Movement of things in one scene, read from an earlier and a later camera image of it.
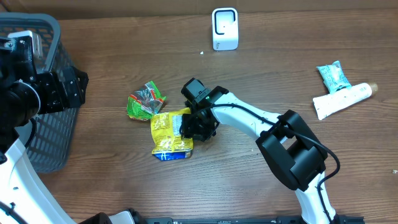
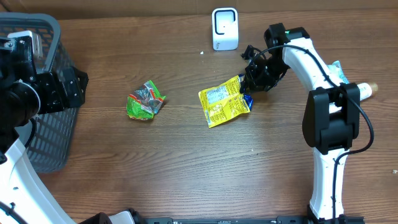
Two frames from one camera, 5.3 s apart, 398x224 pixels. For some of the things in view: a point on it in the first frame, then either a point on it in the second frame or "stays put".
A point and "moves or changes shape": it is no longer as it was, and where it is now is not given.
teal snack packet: [333, 76] stays put
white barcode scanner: [225, 28] stays put
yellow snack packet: [167, 142] moves or changes shape
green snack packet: [145, 103] stays put
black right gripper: [187, 132] → [254, 83]
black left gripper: [60, 99] stays put
